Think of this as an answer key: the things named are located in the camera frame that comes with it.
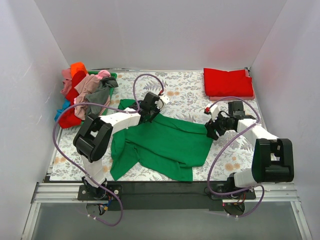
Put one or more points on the aluminium frame rail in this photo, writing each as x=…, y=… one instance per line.
x=57, y=214

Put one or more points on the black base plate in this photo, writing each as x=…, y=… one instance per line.
x=160, y=195

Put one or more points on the crumpled red t shirt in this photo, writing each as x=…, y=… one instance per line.
x=72, y=94

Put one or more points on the folded red t shirt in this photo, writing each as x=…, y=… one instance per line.
x=227, y=82

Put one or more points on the floral patterned table mat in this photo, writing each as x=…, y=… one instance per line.
x=187, y=102

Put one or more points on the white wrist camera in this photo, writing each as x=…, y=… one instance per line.
x=212, y=111
x=163, y=101

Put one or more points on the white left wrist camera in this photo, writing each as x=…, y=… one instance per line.
x=163, y=101

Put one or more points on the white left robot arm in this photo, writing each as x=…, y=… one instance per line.
x=93, y=138

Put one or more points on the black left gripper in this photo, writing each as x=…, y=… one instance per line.
x=150, y=114

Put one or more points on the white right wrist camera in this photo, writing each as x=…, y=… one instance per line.
x=212, y=111

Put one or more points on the green laundry basket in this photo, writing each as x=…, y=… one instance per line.
x=94, y=88

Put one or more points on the green t shirt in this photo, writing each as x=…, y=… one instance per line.
x=169, y=146

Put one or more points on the orange t shirt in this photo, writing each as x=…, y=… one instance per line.
x=77, y=67

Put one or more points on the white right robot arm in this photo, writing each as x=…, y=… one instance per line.
x=273, y=159

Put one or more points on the grey t shirt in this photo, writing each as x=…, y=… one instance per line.
x=101, y=96

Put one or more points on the blue t shirt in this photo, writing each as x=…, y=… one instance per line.
x=65, y=118

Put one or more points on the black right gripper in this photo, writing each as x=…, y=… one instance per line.
x=215, y=126

